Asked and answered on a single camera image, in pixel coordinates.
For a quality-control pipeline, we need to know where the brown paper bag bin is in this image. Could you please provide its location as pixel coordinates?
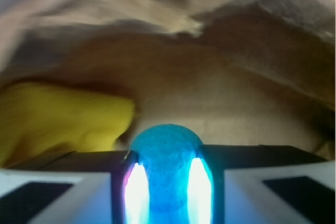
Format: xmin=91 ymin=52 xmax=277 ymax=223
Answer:
xmin=1 ymin=0 xmax=335 ymax=159

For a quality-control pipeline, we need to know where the yellow microfibre cloth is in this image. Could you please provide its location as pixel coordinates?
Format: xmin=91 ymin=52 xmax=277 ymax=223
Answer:
xmin=1 ymin=82 xmax=135 ymax=167

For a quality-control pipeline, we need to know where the blue dimpled foam ball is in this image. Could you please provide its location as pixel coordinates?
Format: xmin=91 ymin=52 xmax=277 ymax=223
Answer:
xmin=130 ymin=124 xmax=212 ymax=222

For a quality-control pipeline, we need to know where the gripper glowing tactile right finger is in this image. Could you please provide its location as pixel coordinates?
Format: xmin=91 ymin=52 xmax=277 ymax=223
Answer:
xmin=188 ymin=145 xmax=335 ymax=223

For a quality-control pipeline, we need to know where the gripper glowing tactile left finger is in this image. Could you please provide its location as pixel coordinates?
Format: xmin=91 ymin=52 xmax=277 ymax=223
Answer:
xmin=1 ymin=151 xmax=149 ymax=223

